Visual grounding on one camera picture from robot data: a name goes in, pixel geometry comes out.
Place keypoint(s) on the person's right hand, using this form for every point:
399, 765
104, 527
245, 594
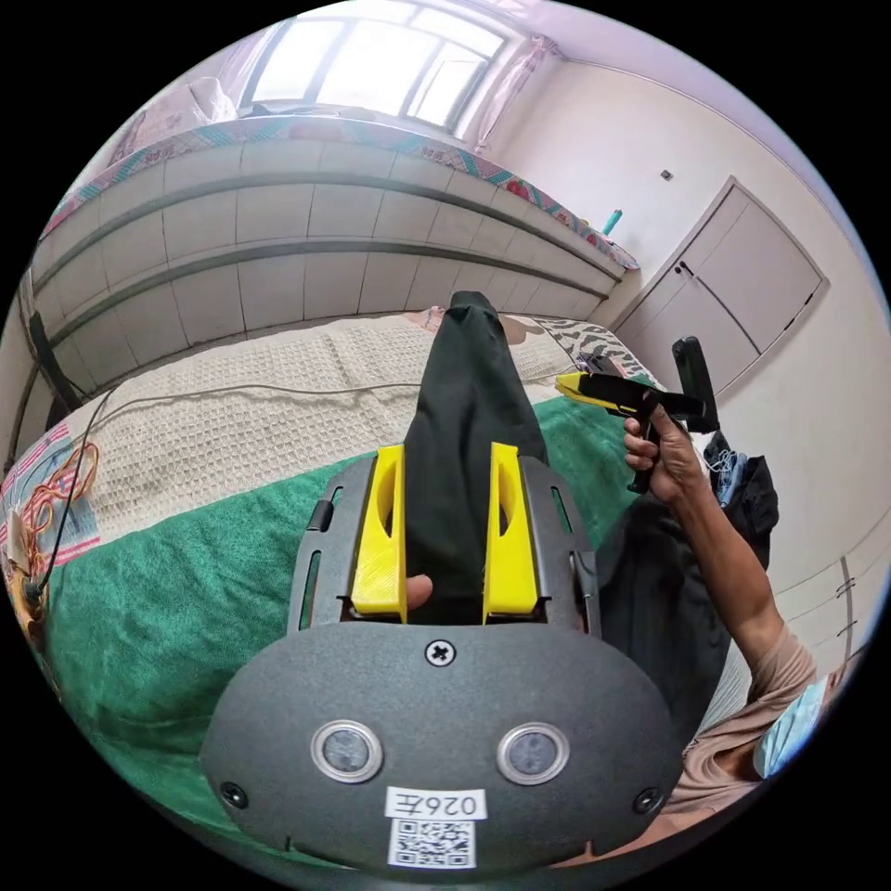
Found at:
665, 459

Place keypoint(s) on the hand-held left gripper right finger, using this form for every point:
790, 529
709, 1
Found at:
511, 557

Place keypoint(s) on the person's right forearm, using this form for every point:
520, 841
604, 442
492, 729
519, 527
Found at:
731, 578

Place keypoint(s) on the black long sleeve shirt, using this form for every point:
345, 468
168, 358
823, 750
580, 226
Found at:
466, 431

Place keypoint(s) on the bed with green blanket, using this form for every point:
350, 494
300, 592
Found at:
181, 599

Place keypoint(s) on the pile of clothes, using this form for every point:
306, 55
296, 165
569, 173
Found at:
755, 487

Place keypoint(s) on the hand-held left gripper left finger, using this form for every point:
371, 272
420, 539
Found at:
379, 543

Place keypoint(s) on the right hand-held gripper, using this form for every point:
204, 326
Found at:
630, 398

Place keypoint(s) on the person's body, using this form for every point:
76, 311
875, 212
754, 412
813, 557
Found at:
759, 745

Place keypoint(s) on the teal bottle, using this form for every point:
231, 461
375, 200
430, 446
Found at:
612, 220

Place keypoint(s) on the window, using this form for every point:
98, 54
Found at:
376, 63

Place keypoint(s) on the white door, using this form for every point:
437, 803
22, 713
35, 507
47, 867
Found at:
752, 278

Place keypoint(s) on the pink curtain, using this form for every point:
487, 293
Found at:
518, 76

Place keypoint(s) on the folded pink white quilt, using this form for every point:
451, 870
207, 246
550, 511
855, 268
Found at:
207, 99

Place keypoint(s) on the white drawer cabinet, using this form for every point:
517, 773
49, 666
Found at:
825, 592

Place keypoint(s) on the person's left hand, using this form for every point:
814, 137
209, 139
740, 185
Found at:
419, 595

